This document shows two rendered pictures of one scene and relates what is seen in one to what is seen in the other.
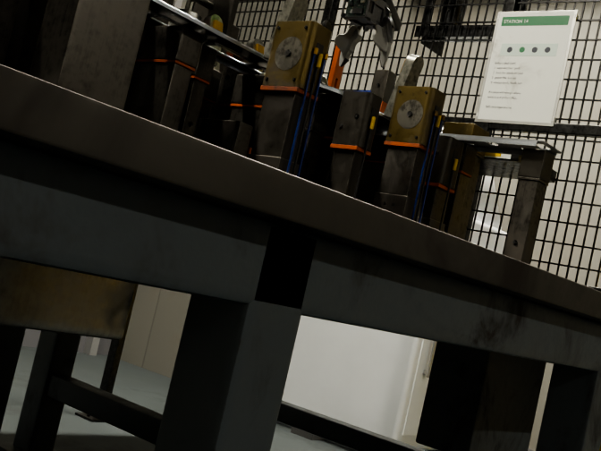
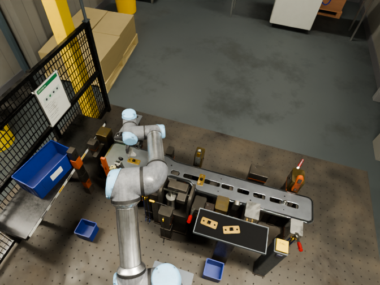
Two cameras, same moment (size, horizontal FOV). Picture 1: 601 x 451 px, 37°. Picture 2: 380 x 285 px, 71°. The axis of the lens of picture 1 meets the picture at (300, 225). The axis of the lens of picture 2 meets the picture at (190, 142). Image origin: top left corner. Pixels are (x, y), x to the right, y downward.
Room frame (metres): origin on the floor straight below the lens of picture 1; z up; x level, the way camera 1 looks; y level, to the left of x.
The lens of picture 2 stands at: (2.07, 1.00, 2.49)
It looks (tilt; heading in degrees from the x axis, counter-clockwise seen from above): 51 degrees down; 243
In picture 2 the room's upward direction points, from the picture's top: 5 degrees clockwise
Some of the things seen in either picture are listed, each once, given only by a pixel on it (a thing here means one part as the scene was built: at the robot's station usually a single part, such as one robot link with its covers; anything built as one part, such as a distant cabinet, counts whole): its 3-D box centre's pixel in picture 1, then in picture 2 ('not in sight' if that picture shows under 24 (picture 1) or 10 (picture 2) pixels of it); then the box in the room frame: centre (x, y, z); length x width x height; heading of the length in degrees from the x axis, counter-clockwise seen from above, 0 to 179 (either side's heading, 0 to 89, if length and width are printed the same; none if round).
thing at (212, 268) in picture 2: not in sight; (212, 270); (1.69, 0.72, 0.74); 0.11 x 0.10 x 0.09; 140
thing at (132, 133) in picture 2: not in sight; (133, 133); (1.92, 0.06, 1.41); 0.11 x 0.11 x 0.08; 74
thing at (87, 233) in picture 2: not in sight; (87, 230); (2.34, 0.18, 0.74); 0.11 x 0.10 x 0.09; 140
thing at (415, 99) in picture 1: (409, 175); not in sight; (1.75, -0.19, 0.87); 0.12 x 0.07 x 0.35; 50
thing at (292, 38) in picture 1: (288, 124); (198, 165); (1.50, 0.06, 0.87); 0.12 x 0.07 x 0.35; 50
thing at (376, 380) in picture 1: (402, 276); not in sight; (3.99, -0.50, 0.76); 0.77 x 0.66 x 1.51; 49
